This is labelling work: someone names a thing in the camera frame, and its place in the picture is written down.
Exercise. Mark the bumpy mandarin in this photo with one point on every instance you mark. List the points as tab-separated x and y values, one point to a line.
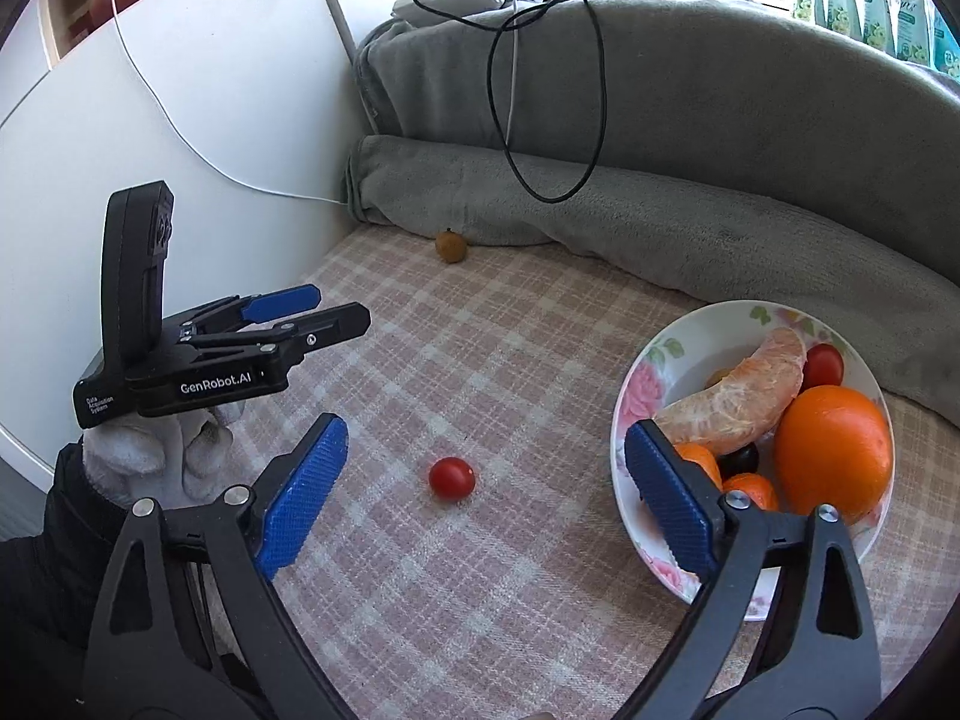
757	491

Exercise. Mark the small cherry tomato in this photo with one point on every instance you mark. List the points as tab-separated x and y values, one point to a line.
825	367

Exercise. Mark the smooth orange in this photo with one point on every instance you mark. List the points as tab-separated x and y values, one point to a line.
832	450

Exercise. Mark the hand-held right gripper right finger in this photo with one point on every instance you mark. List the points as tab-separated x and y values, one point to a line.
671	495

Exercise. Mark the white cabinet panel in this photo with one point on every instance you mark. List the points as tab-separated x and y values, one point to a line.
225	90

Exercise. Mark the person's left hand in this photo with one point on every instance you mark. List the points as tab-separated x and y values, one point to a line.
150	457

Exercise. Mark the grey blanket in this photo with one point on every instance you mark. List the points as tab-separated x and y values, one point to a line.
712	127

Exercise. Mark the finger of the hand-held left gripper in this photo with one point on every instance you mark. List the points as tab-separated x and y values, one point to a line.
337	321
285	301

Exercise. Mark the pink checked blanket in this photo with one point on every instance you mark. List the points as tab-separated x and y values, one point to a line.
487	390

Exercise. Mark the row of printed packets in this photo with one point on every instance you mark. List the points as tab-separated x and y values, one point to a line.
877	0

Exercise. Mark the person's left forearm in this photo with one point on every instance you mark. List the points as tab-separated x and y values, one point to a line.
52	562

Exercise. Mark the small brown fruit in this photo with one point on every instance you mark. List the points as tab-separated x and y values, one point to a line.
718	377

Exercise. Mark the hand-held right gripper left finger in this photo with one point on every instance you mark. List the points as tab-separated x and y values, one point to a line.
300	495

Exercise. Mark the red tomato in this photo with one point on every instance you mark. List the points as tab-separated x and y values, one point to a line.
450	478

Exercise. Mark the dark grape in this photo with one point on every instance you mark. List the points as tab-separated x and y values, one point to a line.
742	460

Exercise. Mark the floral white bowl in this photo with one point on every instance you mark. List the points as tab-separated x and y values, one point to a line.
720	330

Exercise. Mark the brown longan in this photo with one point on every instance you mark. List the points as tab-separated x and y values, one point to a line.
451	247

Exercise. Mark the peeled citrus segment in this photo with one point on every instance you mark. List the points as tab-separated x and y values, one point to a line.
742	397

